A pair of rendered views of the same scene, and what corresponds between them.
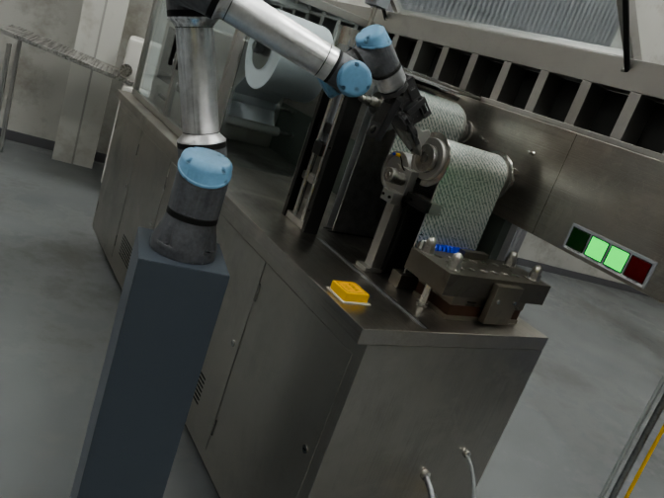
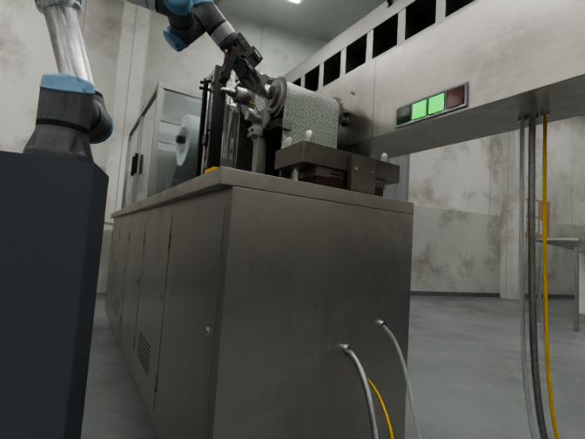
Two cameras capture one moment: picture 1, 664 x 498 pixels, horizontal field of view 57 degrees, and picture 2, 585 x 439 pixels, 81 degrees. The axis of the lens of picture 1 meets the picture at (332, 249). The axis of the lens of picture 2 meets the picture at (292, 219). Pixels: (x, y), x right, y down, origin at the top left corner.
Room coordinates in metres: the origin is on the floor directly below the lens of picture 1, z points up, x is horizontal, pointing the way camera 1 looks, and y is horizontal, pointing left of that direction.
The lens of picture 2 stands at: (0.49, -0.34, 0.73)
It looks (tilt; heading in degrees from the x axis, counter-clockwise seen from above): 4 degrees up; 4
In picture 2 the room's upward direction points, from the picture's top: 4 degrees clockwise
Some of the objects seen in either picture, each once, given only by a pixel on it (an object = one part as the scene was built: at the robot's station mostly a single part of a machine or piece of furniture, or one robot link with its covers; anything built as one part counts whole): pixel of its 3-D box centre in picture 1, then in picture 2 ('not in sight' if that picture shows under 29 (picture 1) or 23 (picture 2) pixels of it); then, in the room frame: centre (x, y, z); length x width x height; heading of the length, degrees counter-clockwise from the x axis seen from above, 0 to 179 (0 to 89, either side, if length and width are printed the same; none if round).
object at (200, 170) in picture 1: (201, 182); (68, 102); (1.33, 0.33, 1.07); 0.13 x 0.12 x 0.14; 15
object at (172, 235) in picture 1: (188, 230); (61, 145); (1.32, 0.32, 0.95); 0.15 x 0.15 x 0.10
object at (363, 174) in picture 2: (501, 304); (362, 175); (1.55, -0.47, 0.97); 0.10 x 0.03 x 0.11; 126
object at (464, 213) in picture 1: (456, 219); (310, 138); (1.69, -0.30, 1.11); 0.23 x 0.01 x 0.18; 126
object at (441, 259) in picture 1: (479, 277); (339, 167); (1.62, -0.40, 1.00); 0.40 x 0.16 x 0.06; 126
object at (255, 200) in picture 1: (263, 178); (195, 213); (2.44, 0.36, 0.88); 2.52 x 0.66 x 0.04; 36
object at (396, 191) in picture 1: (385, 219); (256, 151); (1.67, -0.11, 1.05); 0.06 x 0.05 x 0.31; 126
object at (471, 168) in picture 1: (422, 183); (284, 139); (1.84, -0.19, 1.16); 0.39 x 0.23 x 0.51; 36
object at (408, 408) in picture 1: (236, 277); (191, 292); (2.45, 0.35, 0.43); 2.52 x 0.64 x 0.86; 36
